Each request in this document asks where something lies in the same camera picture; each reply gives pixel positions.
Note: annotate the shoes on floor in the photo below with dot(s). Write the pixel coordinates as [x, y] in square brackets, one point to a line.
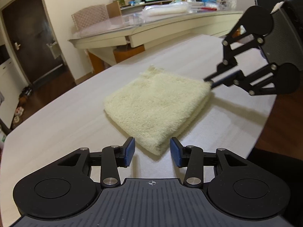
[23, 97]

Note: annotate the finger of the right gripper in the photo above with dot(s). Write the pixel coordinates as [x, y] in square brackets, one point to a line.
[221, 68]
[233, 79]

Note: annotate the clear plastic bag with cloth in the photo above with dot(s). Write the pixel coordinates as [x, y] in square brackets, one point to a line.
[173, 8]

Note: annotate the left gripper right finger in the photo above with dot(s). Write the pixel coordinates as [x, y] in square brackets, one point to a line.
[191, 158]

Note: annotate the cream terry towel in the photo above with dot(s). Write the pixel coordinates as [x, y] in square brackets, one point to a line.
[156, 106]

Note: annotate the cream dining table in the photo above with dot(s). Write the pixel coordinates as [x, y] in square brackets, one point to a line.
[136, 30]

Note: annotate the wooden side shelf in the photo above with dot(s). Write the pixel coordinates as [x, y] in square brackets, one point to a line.
[114, 9]

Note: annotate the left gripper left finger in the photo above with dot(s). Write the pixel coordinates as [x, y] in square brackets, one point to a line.
[114, 157]

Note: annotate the white and grey cabinet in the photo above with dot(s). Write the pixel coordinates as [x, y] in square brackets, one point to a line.
[11, 87]

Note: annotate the dark brown door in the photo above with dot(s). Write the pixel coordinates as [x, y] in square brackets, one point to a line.
[31, 38]

